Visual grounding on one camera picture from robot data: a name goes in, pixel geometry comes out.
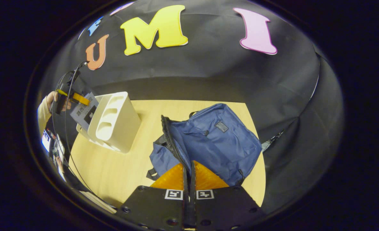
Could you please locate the blue schoolbag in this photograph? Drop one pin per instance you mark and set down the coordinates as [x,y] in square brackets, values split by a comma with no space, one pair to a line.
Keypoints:
[221,147]

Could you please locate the computer monitor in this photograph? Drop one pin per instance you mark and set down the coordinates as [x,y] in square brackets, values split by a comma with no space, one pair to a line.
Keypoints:
[46,140]

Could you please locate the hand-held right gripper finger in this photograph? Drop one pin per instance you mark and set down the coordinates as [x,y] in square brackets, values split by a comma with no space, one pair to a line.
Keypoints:
[186,205]
[192,205]

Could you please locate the grey cover book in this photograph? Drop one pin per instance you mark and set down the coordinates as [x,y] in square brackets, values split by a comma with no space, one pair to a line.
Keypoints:
[81,114]

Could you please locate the white plastic bookshelf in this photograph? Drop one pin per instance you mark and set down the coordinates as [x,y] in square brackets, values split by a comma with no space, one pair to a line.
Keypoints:
[122,125]

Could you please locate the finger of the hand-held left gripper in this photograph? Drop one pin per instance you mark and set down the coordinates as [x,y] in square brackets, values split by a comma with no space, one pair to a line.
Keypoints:
[80,98]

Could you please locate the black backdrop cloth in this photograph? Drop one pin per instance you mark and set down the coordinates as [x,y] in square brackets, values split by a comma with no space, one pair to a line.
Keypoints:
[208,73]

